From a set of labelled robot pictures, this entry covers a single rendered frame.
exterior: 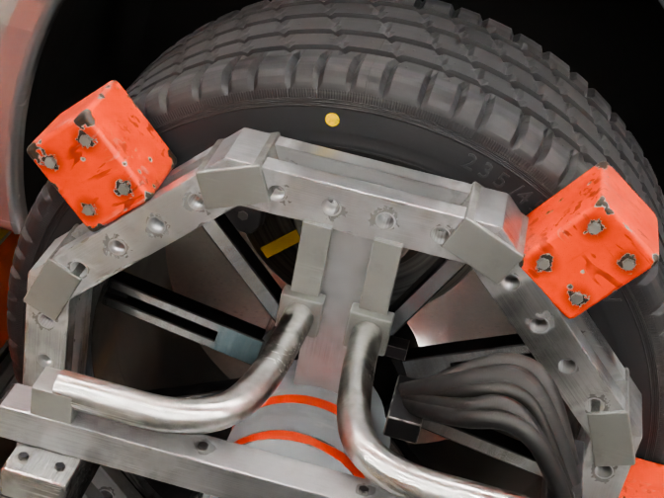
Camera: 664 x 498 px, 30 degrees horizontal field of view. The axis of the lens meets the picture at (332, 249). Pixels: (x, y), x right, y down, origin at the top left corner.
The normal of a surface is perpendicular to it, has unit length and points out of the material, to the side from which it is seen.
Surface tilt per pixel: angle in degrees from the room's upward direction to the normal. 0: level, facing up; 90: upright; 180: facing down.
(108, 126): 45
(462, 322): 0
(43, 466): 0
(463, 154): 90
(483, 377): 51
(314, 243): 90
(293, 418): 11
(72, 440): 90
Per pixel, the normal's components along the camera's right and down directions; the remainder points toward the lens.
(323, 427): 0.36, -0.77
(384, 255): -0.20, 0.49
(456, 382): -0.67, -0.23
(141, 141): 0.80, -0.41
